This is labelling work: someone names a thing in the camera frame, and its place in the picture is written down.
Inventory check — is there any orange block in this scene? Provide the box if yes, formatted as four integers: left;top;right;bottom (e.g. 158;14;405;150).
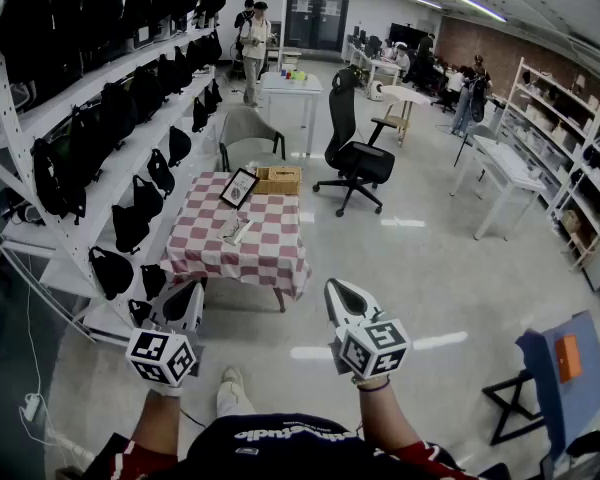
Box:
554;334;584;384

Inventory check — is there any blue board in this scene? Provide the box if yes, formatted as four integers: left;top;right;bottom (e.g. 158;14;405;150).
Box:
514;310;600;462

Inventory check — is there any purple cord bracelet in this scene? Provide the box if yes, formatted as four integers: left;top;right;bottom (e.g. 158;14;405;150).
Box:
355;376;392;394

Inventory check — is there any white shelving rack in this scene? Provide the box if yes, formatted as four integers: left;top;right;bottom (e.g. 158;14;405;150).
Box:
0;0;226;344

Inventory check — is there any white office desk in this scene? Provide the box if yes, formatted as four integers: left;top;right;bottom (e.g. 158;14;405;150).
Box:
347;42;404;87

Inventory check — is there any person's black red shirt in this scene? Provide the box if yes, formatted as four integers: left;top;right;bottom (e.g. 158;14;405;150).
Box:
82;412;514;480

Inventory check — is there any black folding stand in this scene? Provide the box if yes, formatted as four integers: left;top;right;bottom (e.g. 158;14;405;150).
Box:
482;367;546;447

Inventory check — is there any round white wooden-legged table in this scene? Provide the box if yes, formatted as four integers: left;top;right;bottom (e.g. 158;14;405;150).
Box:
379;85;431;148

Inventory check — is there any black office chair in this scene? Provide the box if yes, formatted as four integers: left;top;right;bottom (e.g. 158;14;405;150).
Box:
312;65;397;218

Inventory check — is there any white open shelf unit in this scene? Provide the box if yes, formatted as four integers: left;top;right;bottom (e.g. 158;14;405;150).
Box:
494;57;600;274

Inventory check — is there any person's left forearm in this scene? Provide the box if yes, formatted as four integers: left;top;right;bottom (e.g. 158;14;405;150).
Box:
129;387;184;457

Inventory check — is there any dark glass double door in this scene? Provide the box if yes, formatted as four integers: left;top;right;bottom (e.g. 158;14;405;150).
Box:
285;0;351;52

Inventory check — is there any pink white checked tablecloth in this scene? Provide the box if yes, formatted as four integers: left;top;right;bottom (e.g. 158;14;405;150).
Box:
159;170;312;302

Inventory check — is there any thin black cable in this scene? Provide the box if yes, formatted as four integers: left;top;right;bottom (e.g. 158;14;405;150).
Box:
179;407;207;429

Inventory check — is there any person's right forearm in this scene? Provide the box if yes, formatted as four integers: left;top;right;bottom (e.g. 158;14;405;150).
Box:
357;377;431;452

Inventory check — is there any black picture frame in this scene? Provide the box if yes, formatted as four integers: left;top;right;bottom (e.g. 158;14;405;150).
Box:
218;167;260;210

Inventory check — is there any wicker tissue box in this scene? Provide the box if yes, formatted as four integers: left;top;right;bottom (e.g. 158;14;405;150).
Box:
252;165;303;197

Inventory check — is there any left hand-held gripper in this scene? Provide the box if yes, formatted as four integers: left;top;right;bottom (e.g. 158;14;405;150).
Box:
124;280;206;398

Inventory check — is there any white square table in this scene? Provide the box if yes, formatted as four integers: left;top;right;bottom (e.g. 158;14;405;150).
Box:
259;70;325;157

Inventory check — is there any white power adapter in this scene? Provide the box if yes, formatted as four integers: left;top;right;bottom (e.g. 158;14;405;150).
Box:
19;392;42;422

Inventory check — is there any grey armchair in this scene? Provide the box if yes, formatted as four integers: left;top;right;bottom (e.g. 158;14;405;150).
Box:
218;105;287;173

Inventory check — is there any row of black caps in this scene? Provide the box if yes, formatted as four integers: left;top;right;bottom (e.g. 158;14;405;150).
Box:
87;80;224;327

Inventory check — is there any black wall screen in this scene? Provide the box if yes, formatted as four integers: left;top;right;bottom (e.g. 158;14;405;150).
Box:
388;22;430;48

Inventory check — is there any white long desk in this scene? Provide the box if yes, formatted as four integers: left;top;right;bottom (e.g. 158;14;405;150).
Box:
449;135;549;242

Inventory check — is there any person's leg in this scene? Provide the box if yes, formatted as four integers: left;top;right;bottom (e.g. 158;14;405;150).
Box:
214;366;257;418

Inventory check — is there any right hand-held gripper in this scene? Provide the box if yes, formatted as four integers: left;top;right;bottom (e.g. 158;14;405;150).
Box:
324;277;412;387

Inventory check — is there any white cable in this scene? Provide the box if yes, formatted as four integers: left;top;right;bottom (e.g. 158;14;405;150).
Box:
17;265;97;462

